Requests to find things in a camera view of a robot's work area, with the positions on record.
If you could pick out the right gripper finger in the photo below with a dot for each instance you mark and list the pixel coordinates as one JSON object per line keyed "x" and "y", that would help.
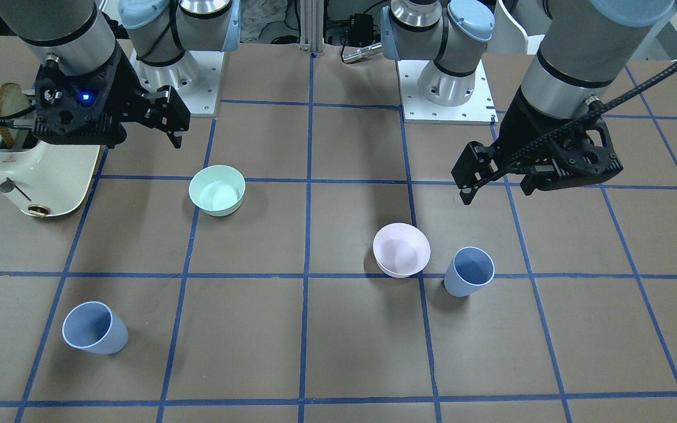
{"x": 174, "y": 134}
{"x": 165, "y": 110}

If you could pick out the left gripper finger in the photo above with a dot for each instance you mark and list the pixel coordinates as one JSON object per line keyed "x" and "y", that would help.
{"x": 475, "y": 154}
{"x": 472, "y": 179}

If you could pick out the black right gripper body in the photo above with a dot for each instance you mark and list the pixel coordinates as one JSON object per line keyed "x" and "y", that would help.
{"x": 125, "y": 89}

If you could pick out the blue cup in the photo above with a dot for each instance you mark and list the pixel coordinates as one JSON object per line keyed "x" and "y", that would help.
{"x": 470, "y": 270}
{"x": 93, "y": 327}

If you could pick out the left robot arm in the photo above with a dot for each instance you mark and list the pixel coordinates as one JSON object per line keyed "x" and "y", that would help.
{"x": 586, "y": 46}

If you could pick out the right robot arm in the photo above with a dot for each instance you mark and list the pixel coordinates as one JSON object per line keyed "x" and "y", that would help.
{"x": 161, "y": 31}

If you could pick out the mint green bowl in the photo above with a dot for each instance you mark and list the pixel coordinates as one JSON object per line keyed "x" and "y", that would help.
{"x": 217, "y": 190}

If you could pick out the cream toaster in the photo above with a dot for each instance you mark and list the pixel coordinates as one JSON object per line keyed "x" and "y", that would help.
{"x": 47, "y": 180}

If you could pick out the toast slice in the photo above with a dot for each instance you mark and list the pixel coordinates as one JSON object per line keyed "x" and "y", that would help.
{"x": 12, "y": 100}

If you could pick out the pink bowl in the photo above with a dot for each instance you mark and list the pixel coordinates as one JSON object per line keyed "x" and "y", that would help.
{"x": 401, "y": 250}

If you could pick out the black power adapter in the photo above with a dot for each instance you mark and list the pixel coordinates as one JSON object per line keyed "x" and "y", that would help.
{"x": 361, "y": 30}

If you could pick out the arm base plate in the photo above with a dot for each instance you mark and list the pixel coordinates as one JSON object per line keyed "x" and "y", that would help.
{"x": 429, "y": 96}
{"x": 196, "y": 78}

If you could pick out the aluminium frame post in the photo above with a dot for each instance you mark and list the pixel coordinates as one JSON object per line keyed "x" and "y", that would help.
{"x": 311, "y": 26}

